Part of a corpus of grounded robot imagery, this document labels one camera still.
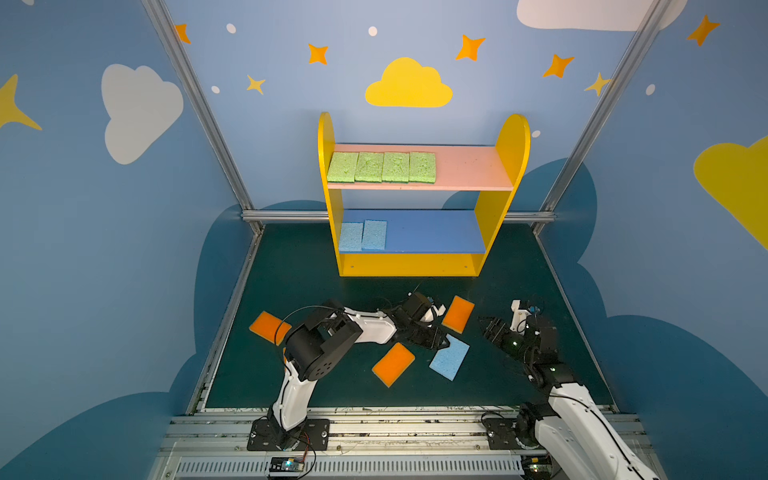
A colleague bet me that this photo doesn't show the orange sponge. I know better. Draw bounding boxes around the orange sponge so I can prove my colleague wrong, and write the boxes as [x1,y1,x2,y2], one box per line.
[249,311,292,345]
[372,342,415,388]
[441,295,475,334]

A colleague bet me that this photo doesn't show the blue sponge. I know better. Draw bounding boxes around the blue sponge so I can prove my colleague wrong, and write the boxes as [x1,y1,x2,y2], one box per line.
[339,222,364,253]
[361,219,387,251]
[429,335,469,381]

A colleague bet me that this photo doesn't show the green sponge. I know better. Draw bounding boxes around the green sponge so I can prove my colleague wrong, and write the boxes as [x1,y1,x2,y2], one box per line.
[382,152,410,183]
[354,152,384,183]
[409,152,437,184]
[327,152,359,183]

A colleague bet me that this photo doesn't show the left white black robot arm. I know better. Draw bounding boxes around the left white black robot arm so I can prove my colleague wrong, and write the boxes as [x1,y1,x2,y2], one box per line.
[269,292,449,435]

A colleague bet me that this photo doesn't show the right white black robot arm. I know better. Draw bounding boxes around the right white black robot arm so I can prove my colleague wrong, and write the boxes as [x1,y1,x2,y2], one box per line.
[484,314,659,479]

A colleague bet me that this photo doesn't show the yellow shelf pink blue boards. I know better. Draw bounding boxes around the yellow shelf pink blue boards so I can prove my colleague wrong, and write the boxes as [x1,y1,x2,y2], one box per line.
[318,112,532,277]

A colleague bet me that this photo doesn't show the right controller board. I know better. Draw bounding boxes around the right controller board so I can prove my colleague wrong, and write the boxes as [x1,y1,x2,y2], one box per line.
[521,457,552,480]

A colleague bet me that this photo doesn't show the controller board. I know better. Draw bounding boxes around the controller board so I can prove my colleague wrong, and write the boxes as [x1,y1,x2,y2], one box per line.
[267,457,307,478]
[521,457,552,480]

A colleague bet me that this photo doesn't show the left controller board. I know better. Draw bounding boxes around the left controller board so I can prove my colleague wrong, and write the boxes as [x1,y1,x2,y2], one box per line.
[267,457,307,478]

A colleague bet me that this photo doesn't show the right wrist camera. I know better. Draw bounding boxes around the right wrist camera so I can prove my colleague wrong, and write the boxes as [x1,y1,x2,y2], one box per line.
[510,299,531,332]

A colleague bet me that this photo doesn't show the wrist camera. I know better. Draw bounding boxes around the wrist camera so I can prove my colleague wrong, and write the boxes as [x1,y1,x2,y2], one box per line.
[510,299,531,332]
[422,304,446,323]

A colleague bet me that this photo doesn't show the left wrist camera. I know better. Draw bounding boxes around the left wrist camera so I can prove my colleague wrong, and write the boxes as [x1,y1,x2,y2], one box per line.
[422,304,446,323]

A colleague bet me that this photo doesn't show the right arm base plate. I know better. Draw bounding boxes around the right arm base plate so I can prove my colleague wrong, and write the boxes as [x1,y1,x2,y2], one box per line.
[480,416,540,450]

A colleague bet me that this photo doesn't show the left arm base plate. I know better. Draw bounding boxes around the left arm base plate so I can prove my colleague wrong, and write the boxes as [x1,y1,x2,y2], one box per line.
[246,417,330,451]

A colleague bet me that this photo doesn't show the aluminium rail base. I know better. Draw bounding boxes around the aluminium rail base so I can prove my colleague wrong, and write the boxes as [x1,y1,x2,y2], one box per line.
[149,406,566,479]

